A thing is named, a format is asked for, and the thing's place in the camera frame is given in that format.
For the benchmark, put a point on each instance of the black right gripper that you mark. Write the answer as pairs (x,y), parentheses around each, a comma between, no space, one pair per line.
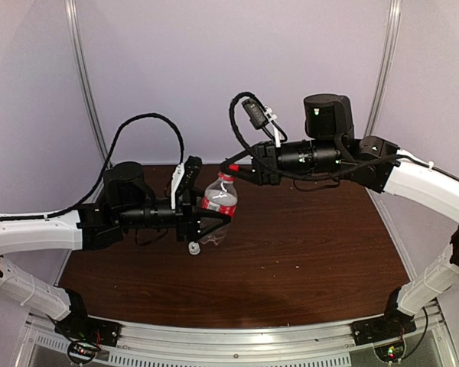
(265,167)

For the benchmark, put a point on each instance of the left round circuit board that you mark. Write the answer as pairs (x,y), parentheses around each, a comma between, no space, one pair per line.
(81,352)

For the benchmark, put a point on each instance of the red soda bottle cap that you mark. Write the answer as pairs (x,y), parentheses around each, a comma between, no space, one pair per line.
(233,167)

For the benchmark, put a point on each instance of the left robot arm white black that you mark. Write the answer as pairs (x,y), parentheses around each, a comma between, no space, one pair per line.
(127,203)

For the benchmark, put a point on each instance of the aluminium front rail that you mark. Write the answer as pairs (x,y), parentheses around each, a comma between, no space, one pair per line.
(322,344)

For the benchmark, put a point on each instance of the round circuit board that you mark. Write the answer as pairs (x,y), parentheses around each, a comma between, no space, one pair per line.
(81,352)
(390,351)

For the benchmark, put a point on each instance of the aluminium frame post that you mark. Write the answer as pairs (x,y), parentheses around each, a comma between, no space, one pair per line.
(393,23)
(82,72)

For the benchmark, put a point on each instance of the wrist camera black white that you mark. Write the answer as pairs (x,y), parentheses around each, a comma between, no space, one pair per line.
(183,178)
(264,119)

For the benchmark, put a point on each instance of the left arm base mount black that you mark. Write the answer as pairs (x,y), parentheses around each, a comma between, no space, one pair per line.
(90,329)

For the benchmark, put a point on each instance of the right aluminium frame post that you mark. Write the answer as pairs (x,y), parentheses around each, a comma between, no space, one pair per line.
(393,23)

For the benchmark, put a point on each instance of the right round circuit board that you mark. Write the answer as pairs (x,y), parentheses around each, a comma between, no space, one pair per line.
(390,351)

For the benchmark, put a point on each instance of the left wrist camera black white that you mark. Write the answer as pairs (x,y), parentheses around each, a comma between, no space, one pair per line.
(183,178)

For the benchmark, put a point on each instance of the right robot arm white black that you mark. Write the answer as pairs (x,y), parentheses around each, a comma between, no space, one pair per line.
(332,154)

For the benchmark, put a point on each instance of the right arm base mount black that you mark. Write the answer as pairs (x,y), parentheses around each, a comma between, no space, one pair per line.
(378,329)

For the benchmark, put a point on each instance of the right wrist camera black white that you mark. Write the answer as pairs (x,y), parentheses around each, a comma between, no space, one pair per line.
(264,119)

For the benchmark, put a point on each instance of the white bottle cap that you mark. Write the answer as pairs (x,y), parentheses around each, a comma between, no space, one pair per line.
(193,248)

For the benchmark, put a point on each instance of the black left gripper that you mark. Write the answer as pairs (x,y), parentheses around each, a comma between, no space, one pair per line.
(187,224)

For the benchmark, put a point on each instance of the red label soda bottle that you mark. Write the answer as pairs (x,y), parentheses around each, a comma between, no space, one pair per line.
(220,196)

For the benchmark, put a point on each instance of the left aluminium frame post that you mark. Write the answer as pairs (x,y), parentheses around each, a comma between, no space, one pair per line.
(82,72)

